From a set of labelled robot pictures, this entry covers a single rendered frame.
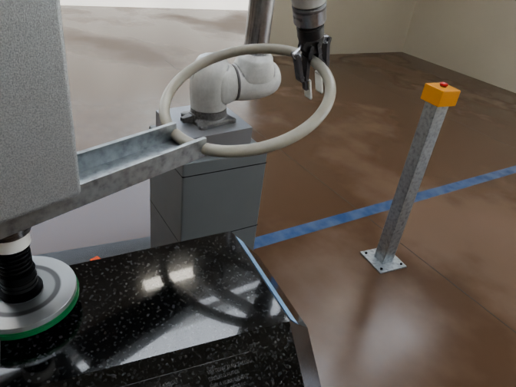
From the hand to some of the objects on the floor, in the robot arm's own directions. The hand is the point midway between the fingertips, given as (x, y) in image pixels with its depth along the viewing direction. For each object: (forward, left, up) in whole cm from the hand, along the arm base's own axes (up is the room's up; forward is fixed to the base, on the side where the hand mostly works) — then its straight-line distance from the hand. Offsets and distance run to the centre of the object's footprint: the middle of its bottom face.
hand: (313, 85), depth 133 cm
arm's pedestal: (-58, -6, -123) cm, 136 cm away
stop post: (-13, +96, -129) cm, 161 cm away
